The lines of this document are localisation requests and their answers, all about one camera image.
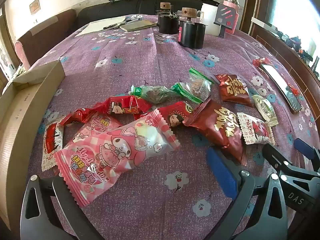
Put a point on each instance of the black canister wooden lid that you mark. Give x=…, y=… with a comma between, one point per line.
x=192, y=35
x=167, y=22

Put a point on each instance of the pink thermos bottle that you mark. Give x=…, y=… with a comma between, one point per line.
x=233, y=7

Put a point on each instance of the patterned blanket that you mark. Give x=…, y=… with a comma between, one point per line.
x=18, y=72

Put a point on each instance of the dark red snack packet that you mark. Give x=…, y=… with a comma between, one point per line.
x=220, y=130
x=233, y=91

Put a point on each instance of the white and green snack packet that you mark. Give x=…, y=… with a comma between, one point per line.
x=265, y=110

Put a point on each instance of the green twisted candy packet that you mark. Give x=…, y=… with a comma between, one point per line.
x=152, y=93

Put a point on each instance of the green clear snack packet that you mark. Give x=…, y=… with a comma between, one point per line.
x=197, y=87

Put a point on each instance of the pink armchair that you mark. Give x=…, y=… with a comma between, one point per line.
x=45, y=35

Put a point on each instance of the white and red snack packet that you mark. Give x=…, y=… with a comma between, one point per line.
x=255, y=131
x=51, y=142

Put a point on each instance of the wooden sideboard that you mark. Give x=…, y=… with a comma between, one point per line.
x=270, y=37

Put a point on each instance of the black pen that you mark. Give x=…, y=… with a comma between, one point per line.
x=117, y=24

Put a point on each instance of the red girl-print snack packet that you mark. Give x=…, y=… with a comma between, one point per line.
x=175, y=116
x=125, y=105

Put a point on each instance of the dark grey phone stand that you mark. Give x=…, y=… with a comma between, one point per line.
x=225, y=15

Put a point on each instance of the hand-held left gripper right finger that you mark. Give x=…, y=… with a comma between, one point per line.
x=221, y=172

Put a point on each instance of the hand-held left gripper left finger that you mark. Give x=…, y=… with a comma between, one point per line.
x=60, y=192

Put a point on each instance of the white paper sheet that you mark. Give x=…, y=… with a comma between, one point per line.
x=100, y=26

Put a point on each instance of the small wall plaque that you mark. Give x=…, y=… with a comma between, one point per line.
x=34, y=7

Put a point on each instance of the black sofa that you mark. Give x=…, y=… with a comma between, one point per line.
x=100, y=10

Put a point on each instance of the red candy wrapper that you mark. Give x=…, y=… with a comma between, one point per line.
x=258, y=62
x=293, y=89

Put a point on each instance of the pink cartoon snack packet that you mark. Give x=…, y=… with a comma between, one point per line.
x=100, y=126
x=112, y=155

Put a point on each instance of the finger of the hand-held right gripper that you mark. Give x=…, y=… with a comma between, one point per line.
x=306, y=150
x=276, y=157

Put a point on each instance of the purple floral tablecloth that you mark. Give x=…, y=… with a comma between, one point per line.
x=150, y=62

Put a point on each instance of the cardboard box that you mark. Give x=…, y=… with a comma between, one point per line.
x=17, y=130

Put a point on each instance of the white plastic jug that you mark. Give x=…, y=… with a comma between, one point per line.
x=208, y=17

